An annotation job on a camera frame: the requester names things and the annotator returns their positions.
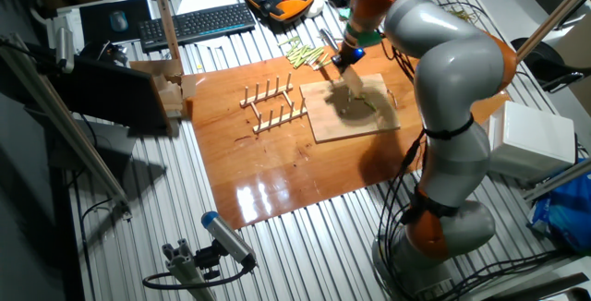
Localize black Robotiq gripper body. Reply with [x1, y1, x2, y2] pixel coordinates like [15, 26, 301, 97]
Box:
[332, 45, 367, 67]

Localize steel cleaver knife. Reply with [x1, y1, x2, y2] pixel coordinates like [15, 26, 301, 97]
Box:
[320, 28, 366, 100]

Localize green garlic stalk piece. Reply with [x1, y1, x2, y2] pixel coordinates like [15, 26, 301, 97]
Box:
[354, 92, 378, 113]

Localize pile of cut garlic stalks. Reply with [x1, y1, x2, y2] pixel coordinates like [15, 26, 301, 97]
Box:
[276, 36, 334, 71]

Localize pile of green garlic leaves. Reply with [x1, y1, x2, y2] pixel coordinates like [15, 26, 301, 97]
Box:
[447, 7, 476, 24]

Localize white egg-shaped object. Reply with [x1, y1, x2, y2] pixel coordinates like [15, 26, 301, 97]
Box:
[304, 0, 327, 19]

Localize light wooden cutting board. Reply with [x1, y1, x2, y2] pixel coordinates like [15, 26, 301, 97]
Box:
[298, 73, 402, 144]

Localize wooden peg dish rack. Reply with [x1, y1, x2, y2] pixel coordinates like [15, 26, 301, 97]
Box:
[238, 72, 309, 135]

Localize large reddish wooden board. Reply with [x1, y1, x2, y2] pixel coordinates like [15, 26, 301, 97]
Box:
[187, 37, 512, 231]

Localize black computer keyboard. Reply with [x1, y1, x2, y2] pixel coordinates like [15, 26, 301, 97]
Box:
[138, 2, 258, 54]

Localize brown cardboard pieces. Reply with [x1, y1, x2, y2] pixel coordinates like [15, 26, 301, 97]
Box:
[128, 58, 199, 137]

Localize white plastic drawer box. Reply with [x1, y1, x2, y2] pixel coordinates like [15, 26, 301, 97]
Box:
[482, 101, 577, 182]

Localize black mouse pad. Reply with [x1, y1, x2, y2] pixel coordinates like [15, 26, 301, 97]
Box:
[78, 0, 153, 46]

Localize black office chair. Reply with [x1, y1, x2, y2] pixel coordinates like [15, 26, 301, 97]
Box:
[510, 36, 585, 94]

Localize grey computer mouse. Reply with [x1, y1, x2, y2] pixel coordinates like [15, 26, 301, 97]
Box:
[109, 10, 130, 33]

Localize black flat monitor panel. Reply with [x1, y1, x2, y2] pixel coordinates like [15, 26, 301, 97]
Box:
[45, 54, 173, 137]

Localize small black device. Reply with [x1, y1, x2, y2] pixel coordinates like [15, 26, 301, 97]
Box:
[80, 40, 130, 67]

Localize blue plastic bag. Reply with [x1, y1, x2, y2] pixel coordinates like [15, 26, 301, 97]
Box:
[525, 157, 591, 254]

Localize green printed wrist mount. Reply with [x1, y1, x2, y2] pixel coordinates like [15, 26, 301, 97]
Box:
[339, 7, 384, 48]

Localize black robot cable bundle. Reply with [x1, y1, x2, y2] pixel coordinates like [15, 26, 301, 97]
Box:
[376, 0, 572, 301]

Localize wooden upright post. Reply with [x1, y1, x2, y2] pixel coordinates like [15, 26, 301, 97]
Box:
[148, 0, 183, 62]

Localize grey camera with blue cap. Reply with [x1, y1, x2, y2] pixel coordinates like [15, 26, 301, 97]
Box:
[200, 211, 259, 270]

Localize slanted wooden frame beam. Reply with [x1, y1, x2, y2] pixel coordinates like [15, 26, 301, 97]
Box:
[514, 0, 591, 62]

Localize low aluminium frame beam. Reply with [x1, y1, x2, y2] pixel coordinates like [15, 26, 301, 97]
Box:
[521, 157, 591, 203]

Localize aluminium profile camera mount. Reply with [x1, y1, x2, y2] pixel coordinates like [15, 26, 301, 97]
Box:
[161, 238, 218, 301]

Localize black camera cable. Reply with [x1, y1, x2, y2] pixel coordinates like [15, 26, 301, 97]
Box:
[141, 263, 258, 292]

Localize silver camera on frame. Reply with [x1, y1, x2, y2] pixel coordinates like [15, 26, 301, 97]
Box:
[54, 26, 77, 75]

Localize slanted aluminium frame beam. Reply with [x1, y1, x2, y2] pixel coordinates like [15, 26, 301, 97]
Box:
[0, 32, 134, 222]

